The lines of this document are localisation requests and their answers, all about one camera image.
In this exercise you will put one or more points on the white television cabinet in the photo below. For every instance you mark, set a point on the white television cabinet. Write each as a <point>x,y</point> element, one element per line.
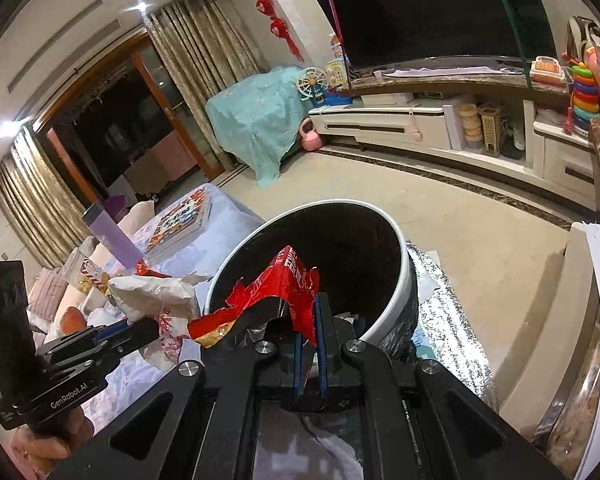
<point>380,125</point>

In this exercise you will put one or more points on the red snack wrapper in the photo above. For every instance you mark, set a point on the red snack wrapper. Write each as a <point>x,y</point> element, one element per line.
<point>280,285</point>

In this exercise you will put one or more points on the white crumpled tissue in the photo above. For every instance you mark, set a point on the white crumpled tissue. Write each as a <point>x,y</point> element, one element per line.
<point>425,287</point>

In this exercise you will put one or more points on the ferris wheel toy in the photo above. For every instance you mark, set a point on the ferris wheel toy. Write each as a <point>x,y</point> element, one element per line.
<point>312,85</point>

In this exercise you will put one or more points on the red apple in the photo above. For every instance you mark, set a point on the red apple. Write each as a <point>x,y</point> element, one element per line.
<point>70,320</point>

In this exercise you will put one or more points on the wooden sliding glass door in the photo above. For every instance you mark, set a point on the wooden sliding glass door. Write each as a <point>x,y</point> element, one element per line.
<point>120,120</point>

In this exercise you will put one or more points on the colourful toy house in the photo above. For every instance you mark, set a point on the colourful toy house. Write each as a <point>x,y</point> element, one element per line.
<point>337,74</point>

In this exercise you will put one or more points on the pink striped cushion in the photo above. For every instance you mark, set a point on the pink striped cushion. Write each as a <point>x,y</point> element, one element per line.
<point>50,290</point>

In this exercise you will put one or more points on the beige patterned curtain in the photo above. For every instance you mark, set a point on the beige patterned curtain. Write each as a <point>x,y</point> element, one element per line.
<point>200,70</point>
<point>35,200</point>

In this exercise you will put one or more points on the small red wrapper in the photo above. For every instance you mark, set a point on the small red wrapper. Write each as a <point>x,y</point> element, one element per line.
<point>149,270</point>

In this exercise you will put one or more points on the clear plastic snack jar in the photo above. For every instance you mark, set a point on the clear plastic snack jar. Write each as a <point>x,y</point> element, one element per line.
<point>87,272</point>

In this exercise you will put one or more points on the black flat television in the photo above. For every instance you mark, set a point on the black flat television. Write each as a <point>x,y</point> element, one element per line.
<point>420,10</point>

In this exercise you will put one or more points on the stacked yellow food containers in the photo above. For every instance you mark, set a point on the stacked yellow food containers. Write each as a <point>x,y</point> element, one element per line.
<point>472,127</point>

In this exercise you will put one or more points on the silver foil mat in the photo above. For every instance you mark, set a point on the silver foil mat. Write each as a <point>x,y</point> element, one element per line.
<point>455,320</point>

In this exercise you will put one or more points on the toy cash register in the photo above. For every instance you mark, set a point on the toy cash register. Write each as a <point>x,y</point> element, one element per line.
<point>547,72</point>

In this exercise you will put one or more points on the teal cover cloth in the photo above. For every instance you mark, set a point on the teal cover cloth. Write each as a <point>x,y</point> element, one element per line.
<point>255,115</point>

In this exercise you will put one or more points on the cream wooden furniture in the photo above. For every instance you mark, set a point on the cream wooden furniture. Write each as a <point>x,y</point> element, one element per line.
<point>555,335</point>

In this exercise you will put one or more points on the ceiling spotlight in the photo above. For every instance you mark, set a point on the ceiling spotlight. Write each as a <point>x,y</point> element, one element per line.
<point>141,6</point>
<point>6,128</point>

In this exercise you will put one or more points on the pink toy kettlebell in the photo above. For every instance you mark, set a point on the pink toy kettlebell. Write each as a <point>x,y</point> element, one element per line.
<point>310,137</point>

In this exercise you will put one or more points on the grey and white backpack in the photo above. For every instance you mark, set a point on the grey and white backpack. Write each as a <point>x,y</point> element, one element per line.
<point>580,32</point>

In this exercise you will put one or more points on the white and black trash bin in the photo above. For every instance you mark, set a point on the white and black trash bin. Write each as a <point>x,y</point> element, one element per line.
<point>350,250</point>

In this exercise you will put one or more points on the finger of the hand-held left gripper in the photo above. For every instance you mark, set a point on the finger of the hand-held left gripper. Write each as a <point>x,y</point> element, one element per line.
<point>80,341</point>
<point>140,332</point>

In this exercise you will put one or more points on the white paper bag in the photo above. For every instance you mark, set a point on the white paper bag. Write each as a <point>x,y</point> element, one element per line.
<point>150,295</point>

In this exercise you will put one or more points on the blue plastic toy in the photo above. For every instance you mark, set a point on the blue plastic toy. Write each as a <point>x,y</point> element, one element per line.
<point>339,96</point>

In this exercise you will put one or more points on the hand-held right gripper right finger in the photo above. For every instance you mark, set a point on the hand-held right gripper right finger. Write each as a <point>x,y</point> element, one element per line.
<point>321,350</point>

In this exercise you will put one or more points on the person's left hand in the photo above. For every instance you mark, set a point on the person's left hand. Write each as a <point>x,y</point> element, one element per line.
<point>45,447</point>

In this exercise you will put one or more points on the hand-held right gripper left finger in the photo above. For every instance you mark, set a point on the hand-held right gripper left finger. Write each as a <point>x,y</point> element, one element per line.
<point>298,365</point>

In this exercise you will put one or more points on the wooden lantern box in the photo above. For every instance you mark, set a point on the wooden lantern box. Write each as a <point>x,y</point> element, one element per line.
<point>490,132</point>

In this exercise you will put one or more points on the purple thermos bottle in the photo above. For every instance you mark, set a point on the purple thermos bottle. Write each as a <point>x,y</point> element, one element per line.
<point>115,240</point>

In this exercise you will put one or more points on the colourful picture book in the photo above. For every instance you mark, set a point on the colourful picture book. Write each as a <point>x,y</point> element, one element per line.
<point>180,220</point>
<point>200,240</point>

